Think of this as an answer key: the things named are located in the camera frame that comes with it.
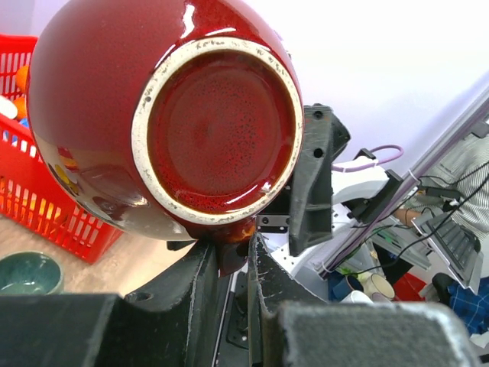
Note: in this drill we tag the laptop keyboard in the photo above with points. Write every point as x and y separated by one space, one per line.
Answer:
455 245

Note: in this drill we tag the person in striped shirt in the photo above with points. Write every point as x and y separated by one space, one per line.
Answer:
465 169

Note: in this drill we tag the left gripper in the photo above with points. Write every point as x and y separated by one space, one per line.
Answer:
170 321

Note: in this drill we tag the mugs on background desk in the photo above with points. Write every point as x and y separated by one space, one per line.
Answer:
375 289

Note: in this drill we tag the dark red mug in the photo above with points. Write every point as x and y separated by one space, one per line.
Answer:
174 120

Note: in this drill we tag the red plastic basket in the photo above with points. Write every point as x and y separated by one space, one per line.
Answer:
31 197

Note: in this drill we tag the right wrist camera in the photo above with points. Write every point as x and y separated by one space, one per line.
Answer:
363 177

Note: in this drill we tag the white tape roll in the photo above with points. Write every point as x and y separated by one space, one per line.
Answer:
7 108

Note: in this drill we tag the aluminium frame rail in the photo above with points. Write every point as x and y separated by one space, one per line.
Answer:
473 115

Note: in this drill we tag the orange fruit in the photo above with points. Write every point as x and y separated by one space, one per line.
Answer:
21 77
21 106

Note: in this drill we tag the teal round mug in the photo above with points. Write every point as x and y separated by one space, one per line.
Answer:
30 273

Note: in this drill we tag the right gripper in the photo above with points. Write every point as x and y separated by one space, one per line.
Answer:
273 214

